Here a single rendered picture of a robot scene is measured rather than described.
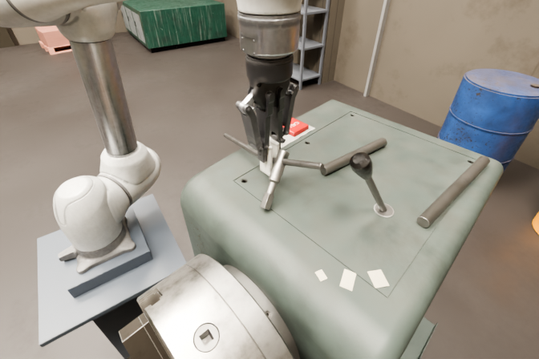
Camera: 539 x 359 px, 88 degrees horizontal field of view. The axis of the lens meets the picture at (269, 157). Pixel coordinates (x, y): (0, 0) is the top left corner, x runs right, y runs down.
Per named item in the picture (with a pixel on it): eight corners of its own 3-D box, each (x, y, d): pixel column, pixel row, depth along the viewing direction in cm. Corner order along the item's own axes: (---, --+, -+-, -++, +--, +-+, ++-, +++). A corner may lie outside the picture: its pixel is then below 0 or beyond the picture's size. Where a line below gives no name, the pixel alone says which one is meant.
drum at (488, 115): (506, 171, 258) (565, 80, 207) (484, 200, 228) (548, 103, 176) (442, 144, 293) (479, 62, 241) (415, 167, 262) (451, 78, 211)
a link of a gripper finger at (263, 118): (276, 91, 45) (269, 93, 45) (271, 150, 52) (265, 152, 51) (259, 85, 48) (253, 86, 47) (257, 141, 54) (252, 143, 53)
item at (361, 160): (355, 168, 46) (361, 144, 43) (374, 177, 44) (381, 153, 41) (342, 179, 44) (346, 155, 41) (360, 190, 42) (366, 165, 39)
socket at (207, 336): (211, 324, 41) (210, 317, 39) (223, 344, 39) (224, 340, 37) (190, 340, 39) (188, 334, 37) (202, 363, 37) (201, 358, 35)
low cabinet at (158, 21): (228, 41, 623) (225, 2, 578) (148, 54, 545) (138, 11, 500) (194, 25, 752) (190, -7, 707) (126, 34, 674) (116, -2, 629)
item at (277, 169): (272, 211, 51) (292, 153, 54) (264, 208, 50) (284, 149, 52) (265, 208, 53) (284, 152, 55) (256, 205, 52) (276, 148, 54)
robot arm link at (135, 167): (99, 201, 106) (139, 167, 122) (135, 215, 102) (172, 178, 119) (-6, -51, 58) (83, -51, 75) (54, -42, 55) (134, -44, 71)
